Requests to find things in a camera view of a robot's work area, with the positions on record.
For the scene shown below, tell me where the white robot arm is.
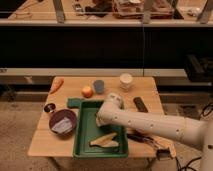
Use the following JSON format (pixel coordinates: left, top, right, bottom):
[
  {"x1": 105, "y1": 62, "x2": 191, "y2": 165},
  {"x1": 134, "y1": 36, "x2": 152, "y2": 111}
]
[{"x1": 96, "y1": 93, "x2": 213, "y2": 171}]

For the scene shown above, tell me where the blue-grey cup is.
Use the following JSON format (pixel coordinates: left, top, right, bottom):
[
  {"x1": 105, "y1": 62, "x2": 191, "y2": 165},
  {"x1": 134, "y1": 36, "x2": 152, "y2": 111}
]
[{"x1": 93, "y1": 80, "x2": 104, "y2": 94}]

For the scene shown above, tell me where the white paper cup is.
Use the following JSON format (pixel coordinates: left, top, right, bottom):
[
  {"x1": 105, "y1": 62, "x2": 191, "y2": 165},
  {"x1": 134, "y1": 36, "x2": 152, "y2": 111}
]
[{"x1": 119, "y1": 73, "x2": 133, "y2": 91}]

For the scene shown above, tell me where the green plastic tray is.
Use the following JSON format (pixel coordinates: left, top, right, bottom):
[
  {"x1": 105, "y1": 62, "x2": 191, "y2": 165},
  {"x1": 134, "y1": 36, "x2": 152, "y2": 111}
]
[{"x1": 73, "y1": 100, "x2": 128, "y2": 158}]

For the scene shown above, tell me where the orange apple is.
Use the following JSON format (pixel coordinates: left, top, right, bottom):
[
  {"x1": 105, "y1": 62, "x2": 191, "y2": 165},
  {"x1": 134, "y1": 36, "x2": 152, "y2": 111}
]
[{"x1": 81, "y1": 86, "x2": 93, "y2": 98}]

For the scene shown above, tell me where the green sponge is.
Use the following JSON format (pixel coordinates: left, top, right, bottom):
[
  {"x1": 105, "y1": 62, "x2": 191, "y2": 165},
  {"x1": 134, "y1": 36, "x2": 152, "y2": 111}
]
[{"x1": 67, "y1": 98, "x2": 83, "y2": 109}]

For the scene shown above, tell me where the black remote control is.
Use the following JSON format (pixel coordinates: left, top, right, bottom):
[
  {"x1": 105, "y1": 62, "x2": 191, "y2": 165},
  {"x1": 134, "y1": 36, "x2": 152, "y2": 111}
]
[{"x1": 133, "y1": 97, "x2": 148, "y2": 113}]

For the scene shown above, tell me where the white cloth in bowl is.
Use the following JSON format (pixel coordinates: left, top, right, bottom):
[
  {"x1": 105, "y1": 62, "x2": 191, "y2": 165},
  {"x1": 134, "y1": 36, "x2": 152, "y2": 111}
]
[{"x1": 52, "y1": 117, "x2": 73, "y2": 134}]

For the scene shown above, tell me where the purple bowl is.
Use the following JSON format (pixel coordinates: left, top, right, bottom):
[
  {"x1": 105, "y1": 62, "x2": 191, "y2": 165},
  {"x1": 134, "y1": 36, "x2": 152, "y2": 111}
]
[{"x1": 49, "y1": 109, "x2": 77, "y2": 136}]

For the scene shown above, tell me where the wooden table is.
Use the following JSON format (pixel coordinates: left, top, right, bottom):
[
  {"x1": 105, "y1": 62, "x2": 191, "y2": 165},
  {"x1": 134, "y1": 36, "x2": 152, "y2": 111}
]
[{"x1": 27, "y1": 76, "x2": 177, "y2": 171}]

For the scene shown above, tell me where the small dark round tin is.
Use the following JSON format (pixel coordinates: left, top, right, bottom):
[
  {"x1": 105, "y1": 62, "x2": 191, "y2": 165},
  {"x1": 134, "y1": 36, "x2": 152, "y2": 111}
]
[{"x1": 44, "y1": 103, "x2": 56, "y2": 114}]

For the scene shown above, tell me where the orange carrot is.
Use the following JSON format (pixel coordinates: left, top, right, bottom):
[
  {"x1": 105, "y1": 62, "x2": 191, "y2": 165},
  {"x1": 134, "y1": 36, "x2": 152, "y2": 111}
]
[{"x1": 49, "y1": 78, "x2": 64, "y2": 94}]

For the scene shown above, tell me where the black box on shelf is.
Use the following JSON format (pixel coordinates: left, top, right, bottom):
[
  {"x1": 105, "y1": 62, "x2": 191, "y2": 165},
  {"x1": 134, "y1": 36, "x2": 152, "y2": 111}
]
[{"x1": 185, "y1": 55, "x2": 213, "y2": 83}]

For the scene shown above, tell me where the black cable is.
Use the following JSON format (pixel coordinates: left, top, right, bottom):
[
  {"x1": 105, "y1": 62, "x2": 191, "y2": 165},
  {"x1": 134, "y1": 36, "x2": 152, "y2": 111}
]
[{"x1": 175, "y1": 103, "x2": 213, "y2": 171}]

